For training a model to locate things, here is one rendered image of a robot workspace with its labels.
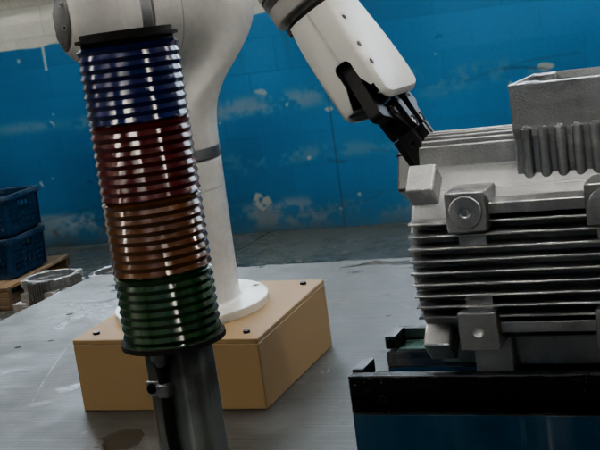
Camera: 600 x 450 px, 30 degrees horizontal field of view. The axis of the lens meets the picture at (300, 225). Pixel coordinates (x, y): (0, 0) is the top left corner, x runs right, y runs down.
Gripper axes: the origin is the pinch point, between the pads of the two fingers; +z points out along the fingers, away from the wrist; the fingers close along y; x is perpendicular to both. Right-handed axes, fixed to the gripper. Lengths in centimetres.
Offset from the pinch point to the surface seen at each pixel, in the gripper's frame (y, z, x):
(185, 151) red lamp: 36.3, -6.7, -0.4
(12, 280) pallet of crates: -382, -87, -345
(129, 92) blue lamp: 38.7, -10.9, 0.1
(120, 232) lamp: 38.9, -5.0, -5.5
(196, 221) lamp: 36.4, -3.1, -2.4
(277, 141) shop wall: -538, -78, -241
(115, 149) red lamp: 39.0, -8.9, -2.6
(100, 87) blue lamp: 38.9, -12.2, -1.1
